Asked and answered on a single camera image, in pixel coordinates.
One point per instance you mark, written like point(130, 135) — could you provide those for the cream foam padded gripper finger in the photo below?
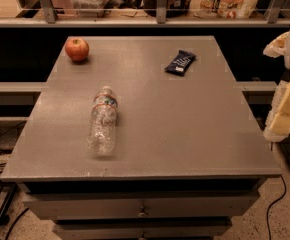
point(277, 125)

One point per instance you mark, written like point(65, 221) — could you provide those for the clear plastic water bottle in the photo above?
point(102, 133)

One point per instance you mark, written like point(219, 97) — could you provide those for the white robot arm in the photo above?
point(280, 47)

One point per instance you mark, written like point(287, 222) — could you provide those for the grey drawer cabinet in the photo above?
point(188, 150)

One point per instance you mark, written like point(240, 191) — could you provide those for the dark blue snack wrapper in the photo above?
point(179, 65)

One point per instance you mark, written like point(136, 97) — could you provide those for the colourful printed food bag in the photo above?
point(228, 9)

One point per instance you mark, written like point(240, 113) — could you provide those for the round metal drawer knob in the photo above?
point(142, 213)

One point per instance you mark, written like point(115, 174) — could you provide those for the red apple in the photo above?
point(77, 49)

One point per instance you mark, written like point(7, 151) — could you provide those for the black power adapter box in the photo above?
point(8, 139)

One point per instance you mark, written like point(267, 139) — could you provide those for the metal shelf rail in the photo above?
point(125, 14)

